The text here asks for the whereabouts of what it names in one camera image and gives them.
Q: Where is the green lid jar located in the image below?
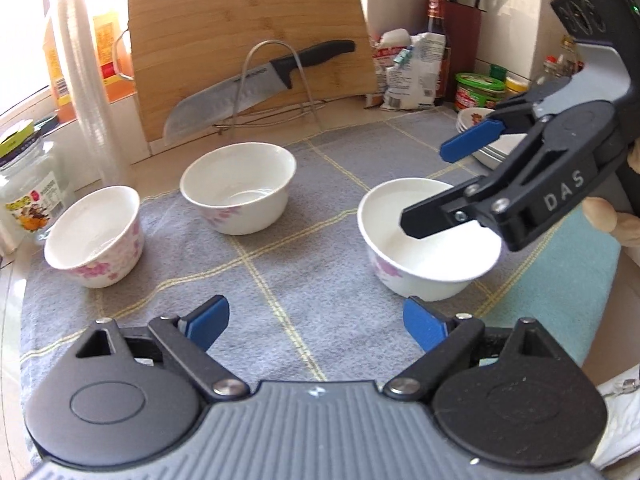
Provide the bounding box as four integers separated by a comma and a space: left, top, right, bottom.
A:
454, 72, 507, 111

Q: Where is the bamboo cutting board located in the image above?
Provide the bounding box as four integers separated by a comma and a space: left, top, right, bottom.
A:
126, 0, 378, 143

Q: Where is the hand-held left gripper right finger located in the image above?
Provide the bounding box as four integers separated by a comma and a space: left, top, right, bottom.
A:
382, 296, 563, 403

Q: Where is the white floral bowl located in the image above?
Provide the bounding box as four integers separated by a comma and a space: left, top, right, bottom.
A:
44, 185, 146, 289
179, 142, 297, 236
357, 177, 502, 302

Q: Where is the white printed bag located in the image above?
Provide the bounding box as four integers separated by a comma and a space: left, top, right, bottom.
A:
382, 30, 448, 111

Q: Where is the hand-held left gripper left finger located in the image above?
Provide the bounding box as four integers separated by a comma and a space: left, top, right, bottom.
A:
75, 295, 251, 403

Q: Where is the orange carton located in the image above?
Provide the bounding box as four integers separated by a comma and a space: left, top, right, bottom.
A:
42, 10, 136, 123

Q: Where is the glass jar with label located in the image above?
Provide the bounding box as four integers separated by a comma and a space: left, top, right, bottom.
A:
0, 120, 76, 246

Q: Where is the stack of clear plastic cups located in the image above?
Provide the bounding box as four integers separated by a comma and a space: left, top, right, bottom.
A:
50, 0, 126, 186

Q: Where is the person's light grey jacket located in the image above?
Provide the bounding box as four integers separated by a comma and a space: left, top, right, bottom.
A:
592, 360, 640, 473

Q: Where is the teal towel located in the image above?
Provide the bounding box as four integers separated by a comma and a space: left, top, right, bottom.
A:
480, 205, 623, 368

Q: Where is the grey checked mat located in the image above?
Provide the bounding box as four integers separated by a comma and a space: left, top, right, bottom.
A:
20, 107, 501, 466

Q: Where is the yellow lid jar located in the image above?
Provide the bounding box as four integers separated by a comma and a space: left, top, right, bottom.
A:
505, 76, 532, 106

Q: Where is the dark soy sauce bottle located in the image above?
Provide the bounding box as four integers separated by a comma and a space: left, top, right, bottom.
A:
425, 0, 453, 108

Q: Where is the black handled kitchen knife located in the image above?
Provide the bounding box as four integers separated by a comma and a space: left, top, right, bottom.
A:
164, 40, 357, 141

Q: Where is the dark red knife block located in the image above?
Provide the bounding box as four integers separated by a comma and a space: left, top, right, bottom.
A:
442, 1, 483, 98

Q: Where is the metal wire rack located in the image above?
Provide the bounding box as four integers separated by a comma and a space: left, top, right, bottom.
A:
111, 29, 328, 140

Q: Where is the person's right hand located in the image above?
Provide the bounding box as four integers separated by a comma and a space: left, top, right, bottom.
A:
584, 196, 640, 250

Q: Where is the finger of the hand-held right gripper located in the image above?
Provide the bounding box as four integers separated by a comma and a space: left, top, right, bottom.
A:
400, 120, 548, 239
440, 77, 583, 163

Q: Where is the orange white packet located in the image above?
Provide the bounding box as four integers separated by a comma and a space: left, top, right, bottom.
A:
367, 35, 401, 108

